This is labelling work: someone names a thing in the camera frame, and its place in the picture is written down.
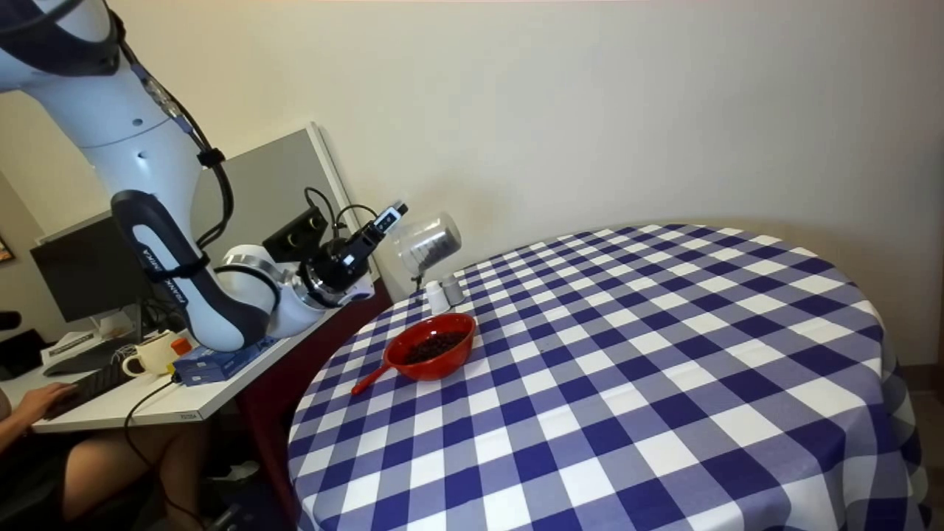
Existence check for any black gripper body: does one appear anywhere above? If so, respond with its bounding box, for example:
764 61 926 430
302 228 383 297

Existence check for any clear plastic measuring jug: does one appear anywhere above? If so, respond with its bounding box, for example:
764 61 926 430
397 211 466 273

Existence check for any red plastic bowl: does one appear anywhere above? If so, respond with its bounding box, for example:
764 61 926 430
382 309 482 384

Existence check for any person's hand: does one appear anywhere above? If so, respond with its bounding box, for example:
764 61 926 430
12 380 77 428

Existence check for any small white shaker bottle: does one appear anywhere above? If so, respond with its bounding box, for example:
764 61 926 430
422 276 454 316

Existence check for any grey partition panel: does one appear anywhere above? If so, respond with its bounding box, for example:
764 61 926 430
190 120 357 269

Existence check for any blue flat device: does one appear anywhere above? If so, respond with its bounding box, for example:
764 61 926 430
175 341 276 388

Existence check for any white desk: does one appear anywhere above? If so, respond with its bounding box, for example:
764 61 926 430
28 282 382 437

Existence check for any white mug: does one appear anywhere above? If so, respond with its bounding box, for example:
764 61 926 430
119 332 195 380

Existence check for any black computer monitor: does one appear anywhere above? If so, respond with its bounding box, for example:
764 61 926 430
28 210 150 325

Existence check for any black keyboard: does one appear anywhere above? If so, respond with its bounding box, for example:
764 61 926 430
43 366 136 422

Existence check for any blue white checked tablecloth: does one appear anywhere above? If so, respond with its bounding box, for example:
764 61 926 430
283 217 932 531

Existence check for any person's bare leg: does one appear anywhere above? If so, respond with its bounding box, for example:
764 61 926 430
56 424 217 526

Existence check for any black desk device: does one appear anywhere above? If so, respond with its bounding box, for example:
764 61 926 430
0 306 47 380

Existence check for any black camera cable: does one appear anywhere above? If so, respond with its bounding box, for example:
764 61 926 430
302 185 383 242

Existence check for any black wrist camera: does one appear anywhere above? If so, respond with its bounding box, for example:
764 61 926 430
262 205 335 260

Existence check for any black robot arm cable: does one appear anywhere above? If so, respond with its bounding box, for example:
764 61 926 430
115 37 240 248

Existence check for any thin black hanging cable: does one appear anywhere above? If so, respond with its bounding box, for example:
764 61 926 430
122 378 202 526

